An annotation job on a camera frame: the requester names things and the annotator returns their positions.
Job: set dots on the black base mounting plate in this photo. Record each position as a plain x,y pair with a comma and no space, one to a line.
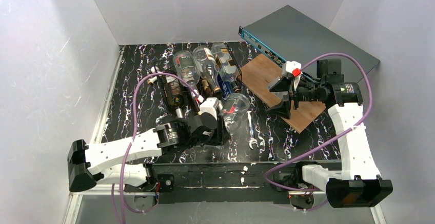
217,182

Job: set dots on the dark wine bottle gold cap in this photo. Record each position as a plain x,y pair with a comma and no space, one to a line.
195,99

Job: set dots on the blue label clear bottle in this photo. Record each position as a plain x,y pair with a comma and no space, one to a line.
229,84

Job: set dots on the brown wooden board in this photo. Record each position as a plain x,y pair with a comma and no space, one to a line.
258,73

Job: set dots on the clear bottle dark label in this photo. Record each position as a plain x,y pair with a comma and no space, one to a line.
186,69

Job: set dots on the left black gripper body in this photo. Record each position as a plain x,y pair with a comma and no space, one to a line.
221,127

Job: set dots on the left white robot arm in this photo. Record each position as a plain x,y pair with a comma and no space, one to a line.
90,165

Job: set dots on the black wire wine rack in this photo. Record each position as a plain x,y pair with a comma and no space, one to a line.
215,67

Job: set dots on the clear bottle gold label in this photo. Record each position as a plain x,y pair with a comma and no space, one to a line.
224,59

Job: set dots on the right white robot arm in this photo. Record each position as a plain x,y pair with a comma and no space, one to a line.
359,184

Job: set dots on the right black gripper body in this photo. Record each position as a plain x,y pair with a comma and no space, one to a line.
292,94

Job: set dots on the teal network switch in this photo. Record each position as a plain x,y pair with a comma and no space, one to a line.
289,35

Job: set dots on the dark wine bottle silver cap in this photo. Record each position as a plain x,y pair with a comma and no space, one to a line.
174,94

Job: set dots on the clear bottle red label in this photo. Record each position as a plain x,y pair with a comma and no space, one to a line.
234,108

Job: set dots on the clear bottle brown neck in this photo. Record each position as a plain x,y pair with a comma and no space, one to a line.
206,65

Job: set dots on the silver combination wrench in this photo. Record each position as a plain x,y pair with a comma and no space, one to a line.
252,140

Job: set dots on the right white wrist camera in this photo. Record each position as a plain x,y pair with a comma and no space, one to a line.
292,70

